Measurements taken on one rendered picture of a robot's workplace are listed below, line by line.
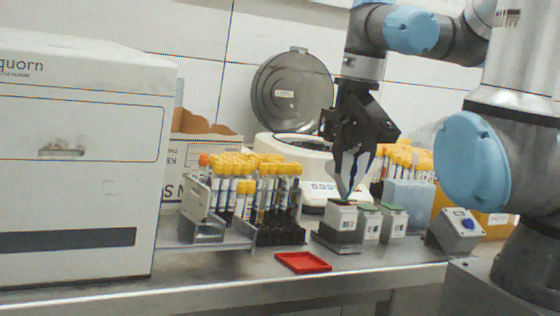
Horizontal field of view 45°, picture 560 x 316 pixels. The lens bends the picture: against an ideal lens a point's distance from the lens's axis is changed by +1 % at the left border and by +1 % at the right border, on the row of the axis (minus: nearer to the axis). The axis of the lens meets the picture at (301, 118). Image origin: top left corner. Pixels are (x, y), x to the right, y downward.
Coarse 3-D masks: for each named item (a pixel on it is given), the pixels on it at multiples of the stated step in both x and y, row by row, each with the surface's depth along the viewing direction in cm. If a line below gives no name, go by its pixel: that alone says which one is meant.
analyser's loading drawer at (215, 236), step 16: (192, 224) 98; (208, 224) 104; (224, 224) 100; (240, 224) 106; (160, 240) 97; (176, 240) 98; (192, 240) 98; (208, 240) 99; (224, 240) 101; (240, 240) 103; (256, 240) 103
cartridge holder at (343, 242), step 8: (320, 224) 121; (312, 232) 123; (320, 232) 121; (328, 232) 119; (336, 232) 117; (344, 232) 118; (352, 232) 119; (320, 240) 121; (328, 240) 119; (336, 240) 117; (344, 240) 118; (352, 240) 120; (336, 248) 117; (344, 248) 116; (352, 248) 118; (360, 248) 119
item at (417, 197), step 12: (396, 180) 137; (408, 180) 139; (420, 180) 141; (384, 192) 137; (396, 192) 134; (408, 192) 135; (420, 192) 137; (432, 192) 138; (408, 204) 136; (420, 204) 137; (432, 204) 139; (420, 216) 138; (408, 228) 136; (420, 228) 138
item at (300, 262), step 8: (280, 256) 108; (288, 256) 110; (296, 256) 111; (304, 256) 112; (312, 256) 111; (288, 264) 106; (296, 264) 107; (304, 264) 108; (312, 264) 109; (320, 264) 109; (328, 264) 108; (296, 272) 104; (304, 272) 105
